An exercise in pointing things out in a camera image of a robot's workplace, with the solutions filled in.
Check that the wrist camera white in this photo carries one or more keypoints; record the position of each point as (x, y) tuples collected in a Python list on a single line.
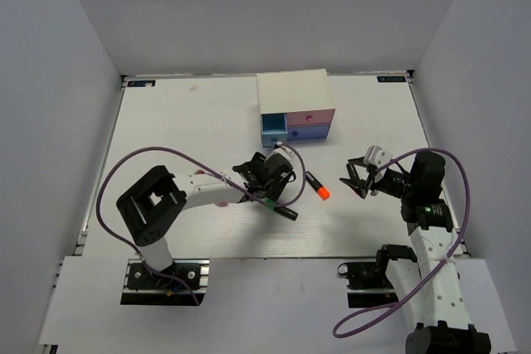
[(281, 154), (376, 156)]

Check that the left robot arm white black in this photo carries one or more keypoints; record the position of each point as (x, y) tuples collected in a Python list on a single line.
[(153, 203)]

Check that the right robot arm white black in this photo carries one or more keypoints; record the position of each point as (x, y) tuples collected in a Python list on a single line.
[(421, 279)]

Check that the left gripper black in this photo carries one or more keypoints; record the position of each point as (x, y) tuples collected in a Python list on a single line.
[(258, 158)]

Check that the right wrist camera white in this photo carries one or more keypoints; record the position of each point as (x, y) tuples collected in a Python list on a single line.
[(376, 156)]

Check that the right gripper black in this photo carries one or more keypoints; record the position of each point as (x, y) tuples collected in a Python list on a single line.
[(376, 183)]

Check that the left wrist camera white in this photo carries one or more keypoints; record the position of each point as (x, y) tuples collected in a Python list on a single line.
[(281, 154)]

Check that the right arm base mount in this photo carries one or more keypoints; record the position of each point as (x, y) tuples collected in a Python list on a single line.
[(365, 286)]

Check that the right table label sticker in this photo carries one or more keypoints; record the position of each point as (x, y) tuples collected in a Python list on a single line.
[(391, 79)]

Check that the green highlighter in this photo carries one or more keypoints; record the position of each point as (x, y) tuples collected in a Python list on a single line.
[(283, 211)]

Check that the pink highlighter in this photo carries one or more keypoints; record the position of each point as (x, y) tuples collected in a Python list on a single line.
[(356, 183)]

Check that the clear paper clip jar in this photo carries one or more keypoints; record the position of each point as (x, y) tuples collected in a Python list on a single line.
[(273, 193)]

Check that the pink drawer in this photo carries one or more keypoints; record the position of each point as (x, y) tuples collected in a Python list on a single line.
[(310, 117)]

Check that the table label sticker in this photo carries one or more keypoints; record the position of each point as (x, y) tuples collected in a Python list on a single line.
[(391, 79), (141, 83)]

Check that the white drawer cabinet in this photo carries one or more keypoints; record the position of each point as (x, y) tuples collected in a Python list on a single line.
[(292, 91)]

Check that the left table label sticker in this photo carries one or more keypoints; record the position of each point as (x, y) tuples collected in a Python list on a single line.
[(141, 83)]

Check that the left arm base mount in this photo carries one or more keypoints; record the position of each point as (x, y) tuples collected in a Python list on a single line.
[(186, 286)]

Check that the light blue drawer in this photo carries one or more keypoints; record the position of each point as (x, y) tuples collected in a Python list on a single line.
[(273, 129)]

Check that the orange highlighter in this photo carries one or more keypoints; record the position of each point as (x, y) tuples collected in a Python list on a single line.
[(318, 187)]

